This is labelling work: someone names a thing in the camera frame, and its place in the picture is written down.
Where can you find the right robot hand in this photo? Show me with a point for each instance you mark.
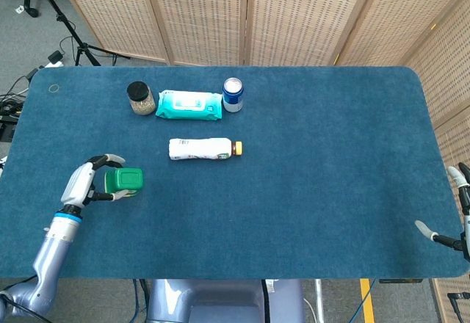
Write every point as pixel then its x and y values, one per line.
pixel 467 235

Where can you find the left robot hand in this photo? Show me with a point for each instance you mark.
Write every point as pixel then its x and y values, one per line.
pixel 77 185

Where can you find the green jar yellow lid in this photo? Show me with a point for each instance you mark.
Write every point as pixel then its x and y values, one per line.
pixel 128 180

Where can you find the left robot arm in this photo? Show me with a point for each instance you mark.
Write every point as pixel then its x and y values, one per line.
pixel 51 249

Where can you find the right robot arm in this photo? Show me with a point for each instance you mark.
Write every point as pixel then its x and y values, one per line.
pixel 455 295

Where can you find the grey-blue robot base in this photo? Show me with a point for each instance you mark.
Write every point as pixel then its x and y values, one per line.
pixel 220 301

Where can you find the blue soda can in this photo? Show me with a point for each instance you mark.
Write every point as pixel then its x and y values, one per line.
pixel 233 97

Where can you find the black table control panel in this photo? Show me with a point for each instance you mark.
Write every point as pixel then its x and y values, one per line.
pixel 400 280

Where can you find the woven screen panel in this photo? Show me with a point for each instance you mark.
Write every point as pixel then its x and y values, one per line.
pixel 202 14
pixel 110 7
pixel 396 14
pixel 457 143
pixel 448 73
pixel 301 14

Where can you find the glass jar black lid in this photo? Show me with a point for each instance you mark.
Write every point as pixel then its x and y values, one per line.
pixel 141 99

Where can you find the yellow floor tape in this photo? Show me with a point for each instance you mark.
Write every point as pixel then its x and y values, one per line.
pixel 367 301

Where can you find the white power strip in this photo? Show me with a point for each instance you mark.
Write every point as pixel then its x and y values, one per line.
pixel 53 64

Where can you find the white bottle yellow cap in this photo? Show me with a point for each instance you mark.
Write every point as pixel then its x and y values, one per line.
pixel 200 149

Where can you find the black power adapter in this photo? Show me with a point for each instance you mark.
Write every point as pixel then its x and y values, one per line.
pixel 56 57

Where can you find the teal wet wipes pack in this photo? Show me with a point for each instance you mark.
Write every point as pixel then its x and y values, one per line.
pixel 189 104

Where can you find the black tripod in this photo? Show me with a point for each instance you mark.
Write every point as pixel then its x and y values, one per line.
pixel 66 25

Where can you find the white metal table leg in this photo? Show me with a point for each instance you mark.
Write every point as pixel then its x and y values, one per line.
pixel 319 301

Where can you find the small white floor tag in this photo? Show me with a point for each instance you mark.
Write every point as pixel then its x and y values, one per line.
pixel 19 9

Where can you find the blue felt table mat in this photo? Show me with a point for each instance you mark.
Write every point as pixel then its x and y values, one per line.
pixel 275 198

